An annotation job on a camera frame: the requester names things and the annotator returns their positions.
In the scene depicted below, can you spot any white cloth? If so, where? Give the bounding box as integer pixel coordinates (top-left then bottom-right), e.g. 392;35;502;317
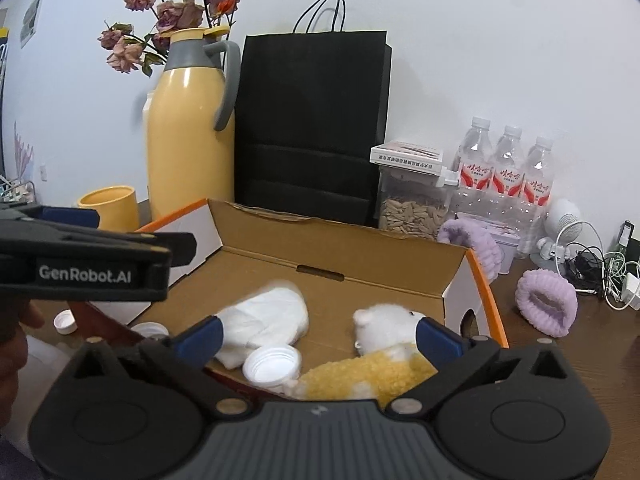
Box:
212;285;310;368

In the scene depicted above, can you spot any white round lid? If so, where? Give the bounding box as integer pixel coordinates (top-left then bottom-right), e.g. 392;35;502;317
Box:
130;322;171;343

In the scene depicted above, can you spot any clear seed container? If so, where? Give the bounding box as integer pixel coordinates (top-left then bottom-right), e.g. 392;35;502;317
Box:
377;167;458;241

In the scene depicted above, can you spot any yellow ceramic mug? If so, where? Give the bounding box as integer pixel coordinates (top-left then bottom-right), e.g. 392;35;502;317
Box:
77;186;141;233

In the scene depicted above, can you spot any person's left hand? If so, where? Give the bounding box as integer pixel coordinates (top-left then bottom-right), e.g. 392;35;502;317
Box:
0;302;47;411

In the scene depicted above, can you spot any white charger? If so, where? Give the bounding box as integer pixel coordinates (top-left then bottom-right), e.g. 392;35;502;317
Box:
622;272;640;311

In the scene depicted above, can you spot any white ribbed bottle cap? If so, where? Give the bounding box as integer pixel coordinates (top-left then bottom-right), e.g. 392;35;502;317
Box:
242;345;301;386

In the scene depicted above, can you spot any dried pink rose bouquet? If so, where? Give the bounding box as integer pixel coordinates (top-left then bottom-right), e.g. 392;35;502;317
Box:
97;0;241;78

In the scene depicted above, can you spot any floral wall sticker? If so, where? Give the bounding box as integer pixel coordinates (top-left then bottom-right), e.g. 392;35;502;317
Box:
12;120;36;176

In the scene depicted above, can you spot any flat white box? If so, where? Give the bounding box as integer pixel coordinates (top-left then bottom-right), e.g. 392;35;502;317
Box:
370;140;446;173

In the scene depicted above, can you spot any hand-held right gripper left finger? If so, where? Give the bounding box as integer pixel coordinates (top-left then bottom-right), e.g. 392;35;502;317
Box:
70;315;256;418

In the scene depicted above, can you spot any wire rack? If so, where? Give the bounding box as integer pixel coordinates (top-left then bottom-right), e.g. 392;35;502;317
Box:
0;177;36;206

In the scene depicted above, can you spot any orange cardboard box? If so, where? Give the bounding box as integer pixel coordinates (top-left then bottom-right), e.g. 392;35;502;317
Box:
67;197;510;403

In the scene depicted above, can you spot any black paper bag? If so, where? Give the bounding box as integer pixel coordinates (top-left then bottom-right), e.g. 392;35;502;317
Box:
234;0;393;228

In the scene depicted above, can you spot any yellow thermos jug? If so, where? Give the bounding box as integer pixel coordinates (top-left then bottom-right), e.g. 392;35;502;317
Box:
142;25;242;223

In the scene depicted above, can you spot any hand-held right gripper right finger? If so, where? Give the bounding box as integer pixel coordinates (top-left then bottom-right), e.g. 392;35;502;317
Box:
385;316;576;418

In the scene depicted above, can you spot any tangle of cables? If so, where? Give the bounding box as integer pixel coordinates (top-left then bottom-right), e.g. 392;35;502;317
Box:
555;220;640;311

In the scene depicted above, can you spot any white tin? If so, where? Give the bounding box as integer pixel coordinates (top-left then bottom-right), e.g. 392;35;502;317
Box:
487;220;523;273

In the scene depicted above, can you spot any white and yellow plush toy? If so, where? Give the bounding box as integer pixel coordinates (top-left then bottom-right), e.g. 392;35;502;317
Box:
287;302;441;406

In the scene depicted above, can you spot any small white desk fan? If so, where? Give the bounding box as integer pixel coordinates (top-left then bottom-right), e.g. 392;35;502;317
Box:
530;199;583;266

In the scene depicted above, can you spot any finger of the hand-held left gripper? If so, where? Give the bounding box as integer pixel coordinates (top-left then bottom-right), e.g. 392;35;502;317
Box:
0;222;198;268
0;204;101;233

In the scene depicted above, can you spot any clear water bottle red label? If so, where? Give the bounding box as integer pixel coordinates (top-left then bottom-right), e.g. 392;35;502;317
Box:
452;116;496;221
517;136;558;256
487;125;526;226

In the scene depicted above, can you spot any purple fluffy headband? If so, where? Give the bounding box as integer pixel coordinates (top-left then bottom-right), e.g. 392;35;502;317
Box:
437;219;501;281
515;269;580;338

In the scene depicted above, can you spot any wall poster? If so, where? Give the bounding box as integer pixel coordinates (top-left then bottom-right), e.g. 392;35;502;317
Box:
20;0;48;48

